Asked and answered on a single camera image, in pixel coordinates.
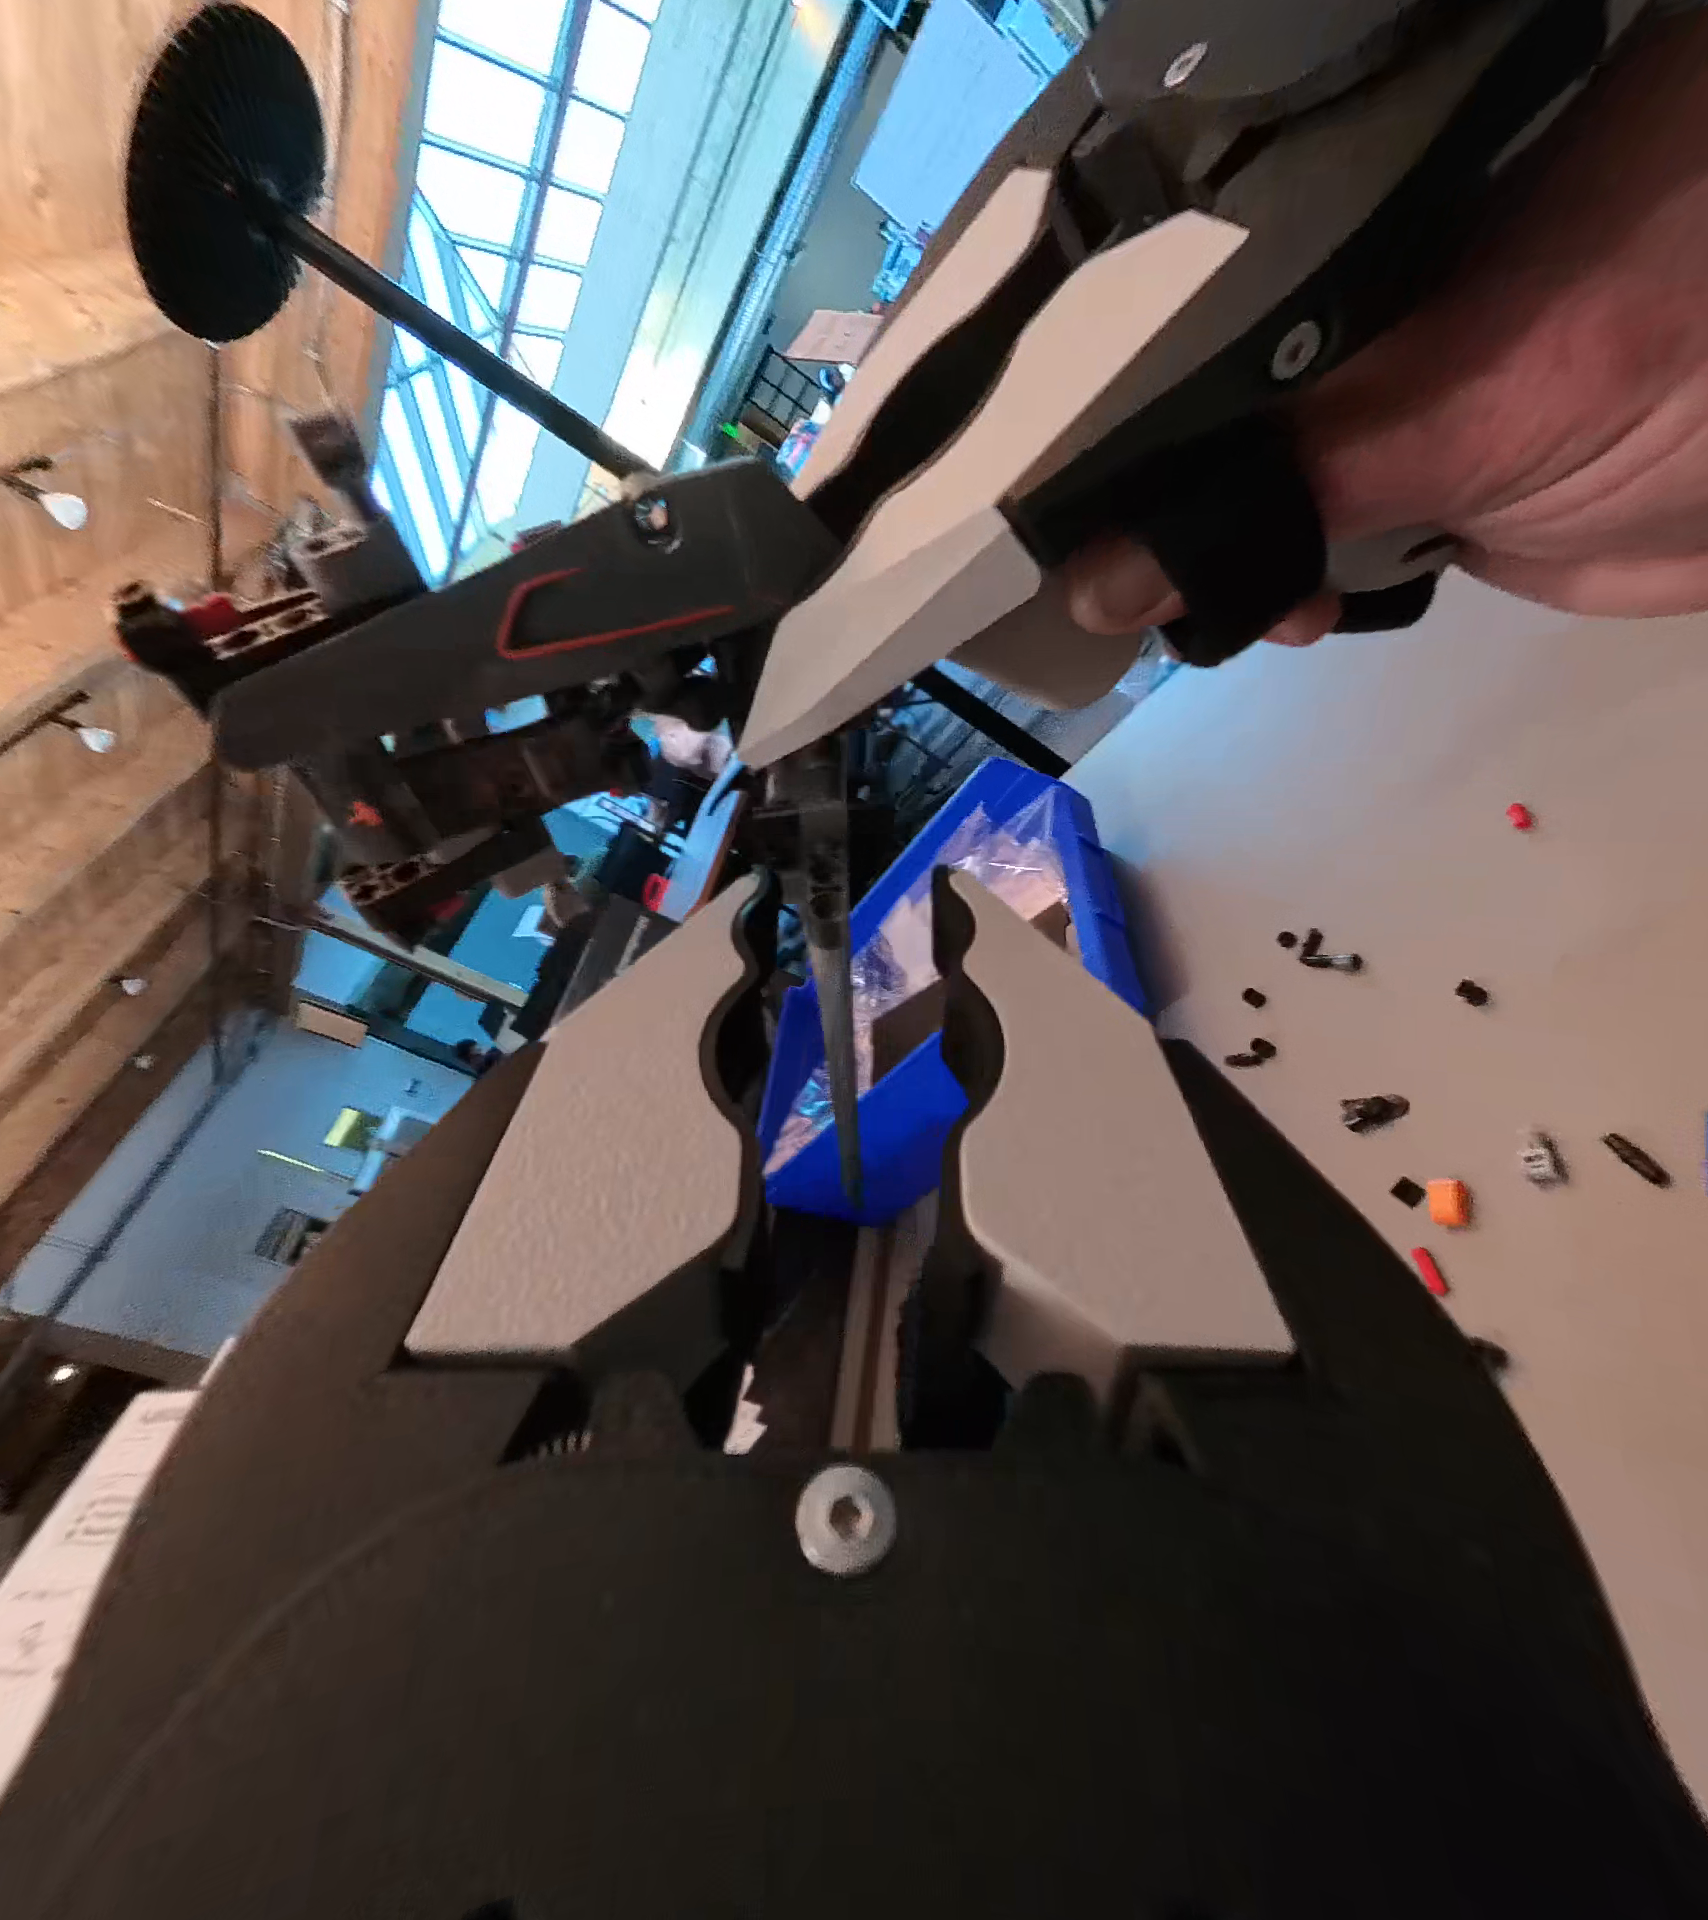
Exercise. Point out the clear plastic bag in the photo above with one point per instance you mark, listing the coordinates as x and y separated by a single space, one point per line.
1003 863

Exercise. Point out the lego instruction booklet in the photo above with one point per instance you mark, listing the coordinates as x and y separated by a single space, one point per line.
30 1619

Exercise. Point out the black pleated disc on rod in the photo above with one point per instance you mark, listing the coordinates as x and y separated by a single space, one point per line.
226 166

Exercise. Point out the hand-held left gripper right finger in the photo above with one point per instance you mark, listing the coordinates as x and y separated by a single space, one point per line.
1109 1200

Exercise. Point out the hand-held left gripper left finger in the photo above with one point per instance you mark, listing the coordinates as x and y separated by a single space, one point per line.
584 1186

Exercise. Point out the blue plastic storage bin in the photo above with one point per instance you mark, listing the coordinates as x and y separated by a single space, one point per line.
914 1095

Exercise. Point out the dark grey lego spaceship model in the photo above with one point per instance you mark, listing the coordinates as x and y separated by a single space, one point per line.
599 599

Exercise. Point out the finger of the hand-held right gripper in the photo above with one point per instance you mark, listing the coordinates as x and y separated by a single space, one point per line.
1003 434
943 285

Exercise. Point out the person's right hand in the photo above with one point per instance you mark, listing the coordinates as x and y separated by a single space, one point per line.
1621 344

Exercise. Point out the scattered small lego pieces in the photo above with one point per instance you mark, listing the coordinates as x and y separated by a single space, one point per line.
1447 1202

